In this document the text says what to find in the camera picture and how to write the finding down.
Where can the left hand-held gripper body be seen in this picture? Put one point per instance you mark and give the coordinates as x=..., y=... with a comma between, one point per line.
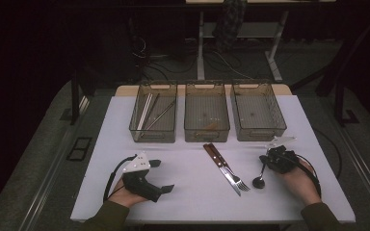
x=139, y=184

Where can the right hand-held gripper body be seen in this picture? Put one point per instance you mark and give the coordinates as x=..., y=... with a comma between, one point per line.
x=282, y=160

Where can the metal spoon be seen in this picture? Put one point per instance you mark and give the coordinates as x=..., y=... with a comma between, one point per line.
x=258, y=183

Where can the transparent brown plastic bin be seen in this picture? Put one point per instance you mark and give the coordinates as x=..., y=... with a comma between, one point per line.
x=167, y=93
x=206, y=106
x=257, y=112

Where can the metal chopstick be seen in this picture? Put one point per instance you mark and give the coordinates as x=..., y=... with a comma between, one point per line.
x=152, y=109
x=162, y=114

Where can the person's left hand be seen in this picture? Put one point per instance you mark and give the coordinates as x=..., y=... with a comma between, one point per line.
x=123, y=195

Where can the person's right hand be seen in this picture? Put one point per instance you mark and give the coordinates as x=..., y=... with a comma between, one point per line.
x=305, y=186

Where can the white table cover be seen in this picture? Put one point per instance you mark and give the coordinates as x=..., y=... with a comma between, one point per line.
x=189, y=199

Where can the black metal stand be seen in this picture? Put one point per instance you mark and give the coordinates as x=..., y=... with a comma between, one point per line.
x=339, y=102
x=74, y=96

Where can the dark hanging cloth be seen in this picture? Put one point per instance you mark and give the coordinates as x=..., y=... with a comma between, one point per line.
x=229, y=22

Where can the metal floor rail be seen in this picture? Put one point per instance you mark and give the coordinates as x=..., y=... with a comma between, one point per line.
x=369, y=178
x=48, y=179

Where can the white metal table frame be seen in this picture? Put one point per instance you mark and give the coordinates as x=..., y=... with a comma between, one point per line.
x=200, y=48

